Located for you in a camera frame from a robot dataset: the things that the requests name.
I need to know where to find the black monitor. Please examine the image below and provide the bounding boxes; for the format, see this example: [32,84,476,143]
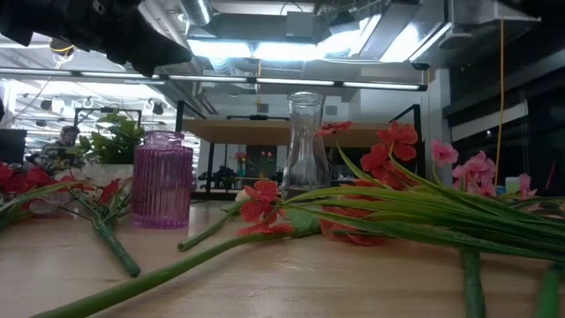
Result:
[0,127,28,165]

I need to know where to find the black aluminium rig frame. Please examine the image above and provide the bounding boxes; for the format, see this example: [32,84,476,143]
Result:
[190,189,286,203]

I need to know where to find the wooden shelf black legs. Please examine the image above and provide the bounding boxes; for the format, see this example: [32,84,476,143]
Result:
[174,100,427,204]

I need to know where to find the red tulip green stem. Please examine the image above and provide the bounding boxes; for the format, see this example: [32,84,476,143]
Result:
[535,260,565,318]

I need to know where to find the black round ceiling device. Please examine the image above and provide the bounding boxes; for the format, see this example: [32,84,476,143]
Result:
[48,37,77,57]

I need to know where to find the silver round air duct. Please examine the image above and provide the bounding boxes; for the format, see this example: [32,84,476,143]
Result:
[178,0,213,27]

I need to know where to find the orange-red flower bunch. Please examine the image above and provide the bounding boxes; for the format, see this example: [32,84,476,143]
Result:
[236,119,565,266]

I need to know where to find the bright ceiling light panel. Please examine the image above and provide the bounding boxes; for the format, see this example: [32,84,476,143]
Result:
[187,38,367,62]

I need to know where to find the clear glass vase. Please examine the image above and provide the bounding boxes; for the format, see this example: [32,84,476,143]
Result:
[281,91,332,202]

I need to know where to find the yellow power cable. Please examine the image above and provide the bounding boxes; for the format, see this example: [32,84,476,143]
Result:
[493,19,506,187]

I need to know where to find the background red flowers teal vase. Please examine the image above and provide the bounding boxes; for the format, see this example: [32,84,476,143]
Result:
[233,150,249,178]

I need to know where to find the green plant white pot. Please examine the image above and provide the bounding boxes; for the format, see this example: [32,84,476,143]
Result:
[68,110,147,186]

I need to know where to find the long LED light bar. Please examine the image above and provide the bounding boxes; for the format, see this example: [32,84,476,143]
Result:
[0,66,428,93]

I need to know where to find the orange tulip long stem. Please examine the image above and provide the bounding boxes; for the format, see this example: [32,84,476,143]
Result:
[28,201,323,318]

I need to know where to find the pink flower bunch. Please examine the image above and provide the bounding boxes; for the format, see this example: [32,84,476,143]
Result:
[430,140,565,318]

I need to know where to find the background red tulips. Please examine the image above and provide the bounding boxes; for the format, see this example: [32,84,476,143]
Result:
[258,149,275,178]

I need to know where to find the yellow tulip short stem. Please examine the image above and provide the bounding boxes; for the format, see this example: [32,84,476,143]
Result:
[177,187,252,253]

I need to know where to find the purple ribbed glass vase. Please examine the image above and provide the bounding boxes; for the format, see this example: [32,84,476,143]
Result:
[130,130,195,230]

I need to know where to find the person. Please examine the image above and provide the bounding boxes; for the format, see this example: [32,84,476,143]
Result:
[41,125,87,176]

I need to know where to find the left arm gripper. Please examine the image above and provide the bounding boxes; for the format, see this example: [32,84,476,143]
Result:
[0,0,193,79]

